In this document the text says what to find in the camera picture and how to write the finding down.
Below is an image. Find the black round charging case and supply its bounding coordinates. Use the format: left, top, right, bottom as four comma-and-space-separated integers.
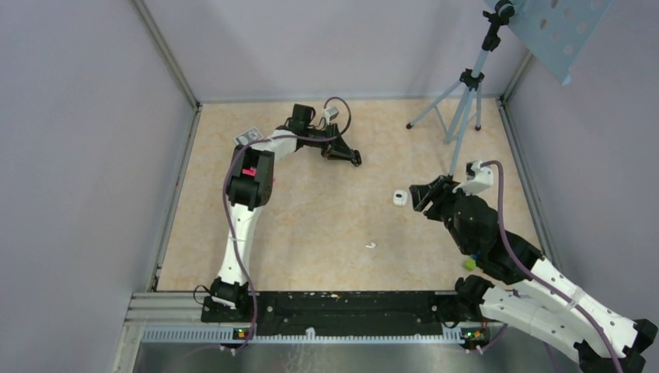
351, 150, 362, 167

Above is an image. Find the pink marker strip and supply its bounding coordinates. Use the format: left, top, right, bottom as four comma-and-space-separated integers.
242, 167, 257, 177

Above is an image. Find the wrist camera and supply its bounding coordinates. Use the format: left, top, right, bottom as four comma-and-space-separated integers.
452, 161, 494, 196
323, 106, 340, 124

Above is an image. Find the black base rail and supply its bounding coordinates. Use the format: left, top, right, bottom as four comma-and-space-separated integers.
200, 289, 508, 339

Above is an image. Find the grey tripod stand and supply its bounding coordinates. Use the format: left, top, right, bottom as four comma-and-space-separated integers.
406, 0, 517, 177

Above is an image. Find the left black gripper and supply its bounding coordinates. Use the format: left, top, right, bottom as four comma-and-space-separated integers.
304, 123, 355, 161

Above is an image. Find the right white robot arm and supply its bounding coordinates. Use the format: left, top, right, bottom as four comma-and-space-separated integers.
409, 176, 658, 372

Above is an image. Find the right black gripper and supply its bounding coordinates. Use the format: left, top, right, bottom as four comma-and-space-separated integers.
409, 175, 474, 255

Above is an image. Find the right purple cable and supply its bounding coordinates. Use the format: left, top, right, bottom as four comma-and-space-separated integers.
483, 159, 625, 373

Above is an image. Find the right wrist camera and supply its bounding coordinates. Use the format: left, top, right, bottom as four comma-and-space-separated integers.
452, 161, 494, 196

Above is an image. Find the grey card box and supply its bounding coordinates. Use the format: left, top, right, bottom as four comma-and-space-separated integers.
234, 127, 264, 146

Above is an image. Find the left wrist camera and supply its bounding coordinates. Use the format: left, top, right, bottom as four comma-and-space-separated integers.
323, 106, 340, 124

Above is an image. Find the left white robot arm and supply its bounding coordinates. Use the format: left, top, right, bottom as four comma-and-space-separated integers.
209, 103, 362, 321

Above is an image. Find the purple cable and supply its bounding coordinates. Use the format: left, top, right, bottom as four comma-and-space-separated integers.
221, 96, 353, 356
483, 159, 625, 373

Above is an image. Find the white charging case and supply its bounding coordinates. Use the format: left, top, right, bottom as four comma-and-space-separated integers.
392, 190, 409, 207

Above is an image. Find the green cube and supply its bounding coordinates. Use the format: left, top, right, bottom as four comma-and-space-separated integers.
463, 258, 477, 271

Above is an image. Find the white comb cable duct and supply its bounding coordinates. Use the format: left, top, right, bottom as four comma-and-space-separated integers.
141, 326, 464, 344

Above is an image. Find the perforated blue metal plate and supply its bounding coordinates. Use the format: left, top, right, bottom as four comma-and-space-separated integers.
485, 0, 612, 85

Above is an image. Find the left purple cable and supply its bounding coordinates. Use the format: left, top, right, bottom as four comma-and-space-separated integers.
221, 96, 353, 356

